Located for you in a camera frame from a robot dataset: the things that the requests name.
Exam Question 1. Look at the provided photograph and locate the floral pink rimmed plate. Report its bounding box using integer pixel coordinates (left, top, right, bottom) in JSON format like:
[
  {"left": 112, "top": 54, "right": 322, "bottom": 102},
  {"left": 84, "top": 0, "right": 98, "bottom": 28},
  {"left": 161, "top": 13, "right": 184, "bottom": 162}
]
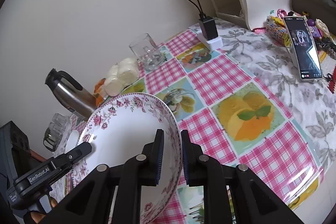
[{"left": 72, "top": 93, "right": 182, "bottom": 223}]

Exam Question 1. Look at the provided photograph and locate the left hand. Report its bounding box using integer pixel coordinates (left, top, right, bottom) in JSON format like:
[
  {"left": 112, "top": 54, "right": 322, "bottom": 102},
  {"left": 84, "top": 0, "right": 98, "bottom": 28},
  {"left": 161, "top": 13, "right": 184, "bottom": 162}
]
[{"left": 30, "top": 197, "right": 58, "bottom": 223}]

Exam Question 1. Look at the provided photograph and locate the stainless steel thermos jug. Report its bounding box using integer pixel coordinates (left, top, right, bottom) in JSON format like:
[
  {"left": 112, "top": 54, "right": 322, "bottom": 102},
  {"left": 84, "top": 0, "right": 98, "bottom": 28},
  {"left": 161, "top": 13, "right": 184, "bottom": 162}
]
[{"left": 45, "top": 68, "right": 96, "bottom": 121}]

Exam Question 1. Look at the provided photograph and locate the pink checkered fruit tablecloth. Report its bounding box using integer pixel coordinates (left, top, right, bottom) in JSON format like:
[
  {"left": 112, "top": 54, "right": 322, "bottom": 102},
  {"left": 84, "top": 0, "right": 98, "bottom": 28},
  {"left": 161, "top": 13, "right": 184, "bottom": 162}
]
[{"left": 49, "top": 28, "right": 326, "bottom": 224}]

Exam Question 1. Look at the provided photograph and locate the orange snack packet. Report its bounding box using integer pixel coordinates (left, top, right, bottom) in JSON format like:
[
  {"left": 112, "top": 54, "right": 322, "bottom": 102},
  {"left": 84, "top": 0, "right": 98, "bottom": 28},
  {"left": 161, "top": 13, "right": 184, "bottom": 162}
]
[{"left": 93, "top": 78, "right": 108, "bottom": 107}]

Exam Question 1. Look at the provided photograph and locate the bag of white buns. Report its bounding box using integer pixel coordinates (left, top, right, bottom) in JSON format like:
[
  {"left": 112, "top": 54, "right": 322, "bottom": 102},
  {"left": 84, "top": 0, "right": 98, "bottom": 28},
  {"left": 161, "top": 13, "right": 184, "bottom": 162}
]
[{"left": 103, "top": 58, "right": 139, "bottom": 97}]

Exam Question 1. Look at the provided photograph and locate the clear glass mug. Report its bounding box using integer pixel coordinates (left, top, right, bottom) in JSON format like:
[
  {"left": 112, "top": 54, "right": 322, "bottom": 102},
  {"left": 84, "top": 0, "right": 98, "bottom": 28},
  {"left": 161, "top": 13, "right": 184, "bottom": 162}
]
[{"left": 129, "top": 33, "right": 165, "bottom": 72}]

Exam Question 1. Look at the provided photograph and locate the white small box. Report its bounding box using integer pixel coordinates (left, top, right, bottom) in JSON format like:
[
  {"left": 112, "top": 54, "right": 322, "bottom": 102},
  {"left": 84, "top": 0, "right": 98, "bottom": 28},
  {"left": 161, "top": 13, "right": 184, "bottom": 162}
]
[{"left": 197, "top": 33, "right": 223, "bottom": 51}]

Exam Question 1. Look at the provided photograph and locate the black power adapter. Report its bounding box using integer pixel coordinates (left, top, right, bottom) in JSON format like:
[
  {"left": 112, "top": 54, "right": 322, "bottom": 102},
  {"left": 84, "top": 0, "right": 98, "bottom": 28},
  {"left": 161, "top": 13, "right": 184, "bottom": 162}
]
[{"left": 199, "top": 16, "right": 218, "bottom": 40}]

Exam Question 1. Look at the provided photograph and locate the smartphone with lit screen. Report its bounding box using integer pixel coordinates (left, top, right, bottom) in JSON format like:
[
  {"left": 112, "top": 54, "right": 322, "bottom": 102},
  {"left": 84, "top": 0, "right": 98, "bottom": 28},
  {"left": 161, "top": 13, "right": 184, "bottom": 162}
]
[{"left": 283, "top": 16, "right": 322, "bottom": 81}]

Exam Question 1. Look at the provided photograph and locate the colourful candy roll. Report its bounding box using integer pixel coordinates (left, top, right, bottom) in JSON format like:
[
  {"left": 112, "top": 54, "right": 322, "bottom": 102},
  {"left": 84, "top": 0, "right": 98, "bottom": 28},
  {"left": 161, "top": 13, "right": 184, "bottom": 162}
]
[{"left": 265, "top": 16, "right": 291, "bottom": 48}]

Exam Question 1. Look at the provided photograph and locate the purple toy figure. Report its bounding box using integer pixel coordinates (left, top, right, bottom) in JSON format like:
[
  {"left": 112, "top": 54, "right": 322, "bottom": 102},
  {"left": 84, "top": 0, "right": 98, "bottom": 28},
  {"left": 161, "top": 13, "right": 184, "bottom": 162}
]
[{"left": 306, "top": 19, "right": 322, "bottom": 39}]

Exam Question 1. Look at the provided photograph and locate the glass teapot black handle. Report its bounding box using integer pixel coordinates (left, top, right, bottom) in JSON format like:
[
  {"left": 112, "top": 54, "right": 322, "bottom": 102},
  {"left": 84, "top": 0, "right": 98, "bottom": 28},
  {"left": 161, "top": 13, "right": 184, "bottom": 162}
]
[{"left": 43, "top": 113, "right": 69, "bottom": 152}]

